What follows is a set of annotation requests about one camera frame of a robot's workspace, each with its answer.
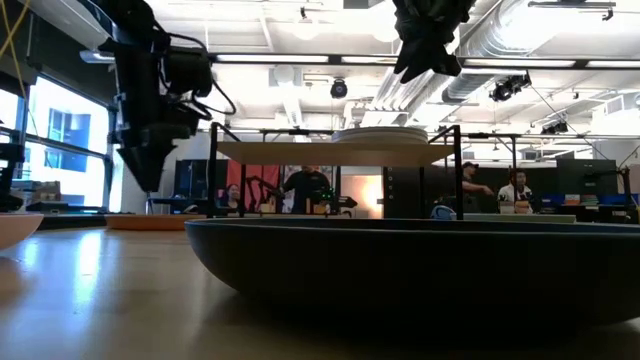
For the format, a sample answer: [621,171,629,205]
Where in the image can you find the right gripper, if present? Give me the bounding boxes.
[392,0,477,85]

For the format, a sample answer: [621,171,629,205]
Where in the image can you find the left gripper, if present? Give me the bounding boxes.
[114,122,195,194]

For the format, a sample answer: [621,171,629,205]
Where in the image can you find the small terracotta orange plate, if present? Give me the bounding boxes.
[103,213,204,232]

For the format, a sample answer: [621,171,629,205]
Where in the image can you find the stack of plates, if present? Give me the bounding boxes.
[331,126,430,136]

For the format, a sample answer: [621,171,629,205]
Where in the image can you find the small white plate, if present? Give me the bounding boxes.
[337,138,426,146]

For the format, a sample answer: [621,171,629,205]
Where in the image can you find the large pink plate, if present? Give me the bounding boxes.
[0,213,45,251]

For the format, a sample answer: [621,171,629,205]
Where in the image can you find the large dark bowl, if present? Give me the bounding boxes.
[183,217,640,321]

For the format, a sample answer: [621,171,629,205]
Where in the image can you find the wooden shelf black metal legs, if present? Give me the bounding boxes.
[207,121,464,221]

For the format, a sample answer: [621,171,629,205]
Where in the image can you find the black spotlight cluster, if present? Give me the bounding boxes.
[488,73,533,104]

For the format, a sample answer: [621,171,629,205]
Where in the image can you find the large window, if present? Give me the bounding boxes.
[0,74,119,214]

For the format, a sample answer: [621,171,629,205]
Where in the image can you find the person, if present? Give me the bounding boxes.
[497,169,539,215]
[280,166,334,215]
[218,183,242,214]
[459,160,496,214]

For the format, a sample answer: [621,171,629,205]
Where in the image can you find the red panel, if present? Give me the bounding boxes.
[226,164,281,211]

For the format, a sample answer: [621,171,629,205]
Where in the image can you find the black ceiling spotlight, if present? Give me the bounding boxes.
[329,78,350,100]

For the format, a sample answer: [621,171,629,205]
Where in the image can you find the cardboard boxes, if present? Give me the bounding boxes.
[32,180,62,204]

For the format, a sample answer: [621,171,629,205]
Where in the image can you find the black spotlight pair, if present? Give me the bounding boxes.
[539,119,571,136]

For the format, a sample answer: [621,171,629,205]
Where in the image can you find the black ceiling track fixture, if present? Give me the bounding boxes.
[527,0,617,21]

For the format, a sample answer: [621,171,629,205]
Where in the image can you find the long ceiling light bar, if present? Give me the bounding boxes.
[79,49,640,71]

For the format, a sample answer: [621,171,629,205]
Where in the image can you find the background robot with green lights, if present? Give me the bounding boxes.
[314,185,359,211]

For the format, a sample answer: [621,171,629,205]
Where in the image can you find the black screen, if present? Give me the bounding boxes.
[556,158,620,196]

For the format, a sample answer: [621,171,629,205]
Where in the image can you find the silver ventilation duct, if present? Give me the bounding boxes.
[439,0,551,104]

